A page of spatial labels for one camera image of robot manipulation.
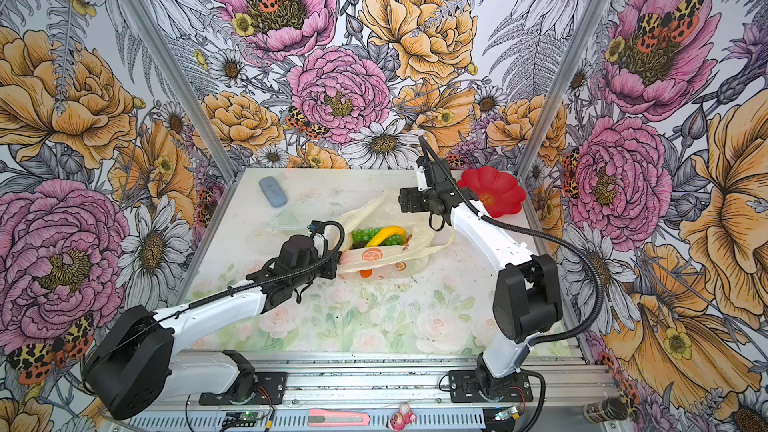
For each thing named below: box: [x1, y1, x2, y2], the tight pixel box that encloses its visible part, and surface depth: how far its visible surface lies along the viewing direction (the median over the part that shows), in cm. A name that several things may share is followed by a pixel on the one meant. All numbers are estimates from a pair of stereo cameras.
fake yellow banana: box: [365, 226, 407, 248], surface depth 98 cm
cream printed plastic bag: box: [331, 190, 454, 281], surface depth 92 cm
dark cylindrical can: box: [582, 397, 629, 422], surface depth 66 cm
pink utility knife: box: [307, 409, 371, 427], surface depth 71 cm
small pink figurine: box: [390, 401, 417, 432], surface depth 70 cm
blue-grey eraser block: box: [259, 176, 288, 208], surface depth 116 cm
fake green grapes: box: [351, 227, 405, 249], surface depth 101 cm
